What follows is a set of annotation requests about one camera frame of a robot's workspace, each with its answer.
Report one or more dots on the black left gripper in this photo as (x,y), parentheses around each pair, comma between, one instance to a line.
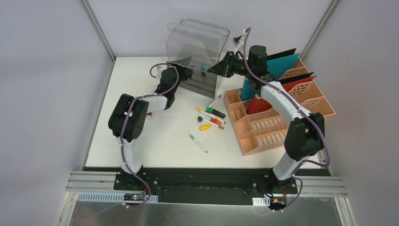
(182,72)

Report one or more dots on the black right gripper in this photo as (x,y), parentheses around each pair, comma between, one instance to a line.
(225,68)

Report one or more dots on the clear drawer organizer box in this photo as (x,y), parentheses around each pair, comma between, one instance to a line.
(191,42)

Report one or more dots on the green tip black highlighter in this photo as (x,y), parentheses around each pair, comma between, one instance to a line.
(215,112)

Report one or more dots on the teal notebook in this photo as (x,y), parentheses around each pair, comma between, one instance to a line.
(277,67)

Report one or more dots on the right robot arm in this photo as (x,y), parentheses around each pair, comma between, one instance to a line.
(306,130)

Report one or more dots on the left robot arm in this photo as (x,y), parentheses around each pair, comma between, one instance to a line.
(128,117)

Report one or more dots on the purple cap marker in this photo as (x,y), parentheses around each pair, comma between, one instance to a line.
(214,101)

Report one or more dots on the blue cap brown marker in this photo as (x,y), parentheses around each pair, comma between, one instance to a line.
(210,122)

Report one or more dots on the orange cap marker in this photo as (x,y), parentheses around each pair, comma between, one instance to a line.
(214,120)

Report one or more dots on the green cap marker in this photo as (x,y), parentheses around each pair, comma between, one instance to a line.
(198,143)

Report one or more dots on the left circuit board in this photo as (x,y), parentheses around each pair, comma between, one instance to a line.
(134,197)

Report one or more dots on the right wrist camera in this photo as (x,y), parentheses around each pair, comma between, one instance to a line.
(239,41)

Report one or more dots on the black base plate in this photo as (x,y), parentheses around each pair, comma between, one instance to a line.
(214,196)

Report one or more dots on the aluminium frame rail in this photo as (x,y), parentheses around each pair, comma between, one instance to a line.
(97,181)

